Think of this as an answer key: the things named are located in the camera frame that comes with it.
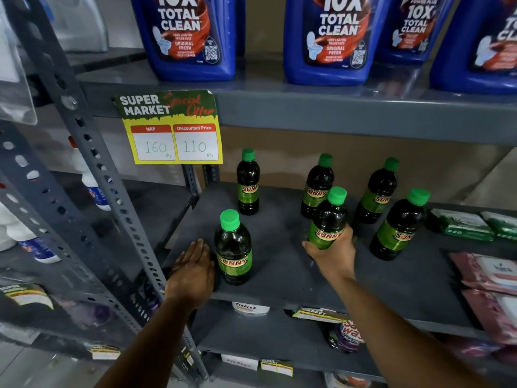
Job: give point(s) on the white bottle with blue label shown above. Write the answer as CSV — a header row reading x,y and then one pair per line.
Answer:
x,y
24,238

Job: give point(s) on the person's right forearm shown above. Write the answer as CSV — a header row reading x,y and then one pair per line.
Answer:
x,y
396,335

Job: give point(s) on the green wipes packet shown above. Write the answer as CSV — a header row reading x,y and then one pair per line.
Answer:
x,y
460,225
503,225

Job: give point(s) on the person's left fingers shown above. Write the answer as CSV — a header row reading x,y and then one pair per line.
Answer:
x,y
194,256

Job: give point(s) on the person's left forearm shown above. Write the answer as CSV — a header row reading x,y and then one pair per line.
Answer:
x,y
153,343

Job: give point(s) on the blue toilet cleaner bottle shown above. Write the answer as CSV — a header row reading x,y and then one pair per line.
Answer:
x,y
480,52
331,40
416,28
185,36

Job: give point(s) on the clear plastic packet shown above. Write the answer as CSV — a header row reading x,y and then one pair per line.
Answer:
x,y
14,68

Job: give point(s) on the yellow and green price sign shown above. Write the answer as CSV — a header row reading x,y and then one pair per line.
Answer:
x,y
173,129

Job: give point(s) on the brown cardboard back panel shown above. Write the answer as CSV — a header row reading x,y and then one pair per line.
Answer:
x,y
355,157

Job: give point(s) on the grey slotted shelf upright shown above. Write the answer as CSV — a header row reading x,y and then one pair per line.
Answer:
x,y
44,214
101,165

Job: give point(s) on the person's right hand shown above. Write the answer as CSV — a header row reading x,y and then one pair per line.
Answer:
x,y
337,260

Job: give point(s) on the person's left hand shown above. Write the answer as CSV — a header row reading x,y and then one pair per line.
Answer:
x,y
190,280

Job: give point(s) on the purple printed packet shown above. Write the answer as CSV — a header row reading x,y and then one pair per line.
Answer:
x,y
345,337

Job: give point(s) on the dark bottle with green cap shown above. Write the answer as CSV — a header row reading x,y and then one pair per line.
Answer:
x,y
248,185
375,197
329,220
233,250
317,185
398,228

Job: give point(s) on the white plastic package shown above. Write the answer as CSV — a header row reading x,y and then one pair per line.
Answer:
x,y
76,22

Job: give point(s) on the person's right thumb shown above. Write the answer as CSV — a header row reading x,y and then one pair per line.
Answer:
x,y
312,248

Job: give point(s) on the pink wipes packet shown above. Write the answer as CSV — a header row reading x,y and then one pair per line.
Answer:
x,y
495,315
484,272

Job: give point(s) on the small yellow price sign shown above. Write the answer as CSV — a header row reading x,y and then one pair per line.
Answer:
x,y
319,315
105,352
28,295
277,367

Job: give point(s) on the white jar lid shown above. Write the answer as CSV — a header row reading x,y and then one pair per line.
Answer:
x,y
250,308

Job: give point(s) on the grey metal shelf board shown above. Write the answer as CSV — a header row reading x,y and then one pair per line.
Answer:
x,y
274,339
282,254
323,111
153,206

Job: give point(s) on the white shelf label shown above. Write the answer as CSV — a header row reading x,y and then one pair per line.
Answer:
x,y
239,362

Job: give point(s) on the white bottle with red cap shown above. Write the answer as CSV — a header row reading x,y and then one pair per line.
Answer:
x,y
91,181

